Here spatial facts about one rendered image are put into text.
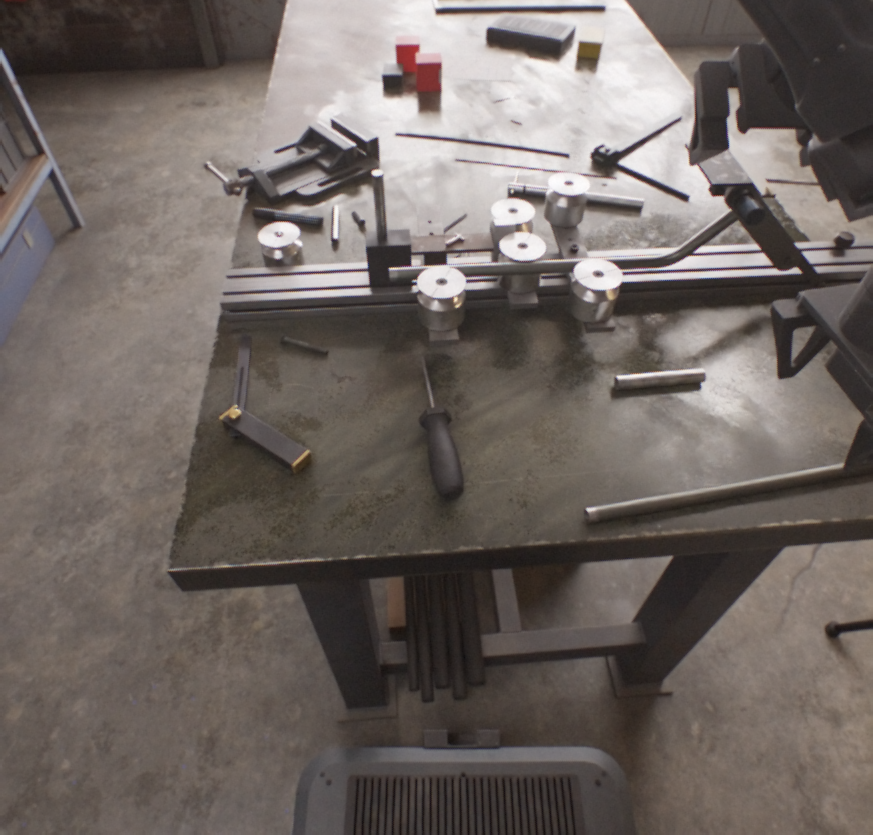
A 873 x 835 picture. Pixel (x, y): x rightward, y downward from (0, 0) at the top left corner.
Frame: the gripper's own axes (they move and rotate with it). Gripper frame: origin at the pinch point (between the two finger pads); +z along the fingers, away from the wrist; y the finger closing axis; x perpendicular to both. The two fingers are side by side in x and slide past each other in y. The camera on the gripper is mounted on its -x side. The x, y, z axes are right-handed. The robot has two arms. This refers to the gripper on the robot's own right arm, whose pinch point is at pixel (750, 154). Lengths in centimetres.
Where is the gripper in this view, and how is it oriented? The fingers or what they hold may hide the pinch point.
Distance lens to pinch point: 63.1
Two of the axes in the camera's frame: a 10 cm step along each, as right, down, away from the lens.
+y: -10.0, 0.0, 0.0
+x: 0.0, 9.8, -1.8
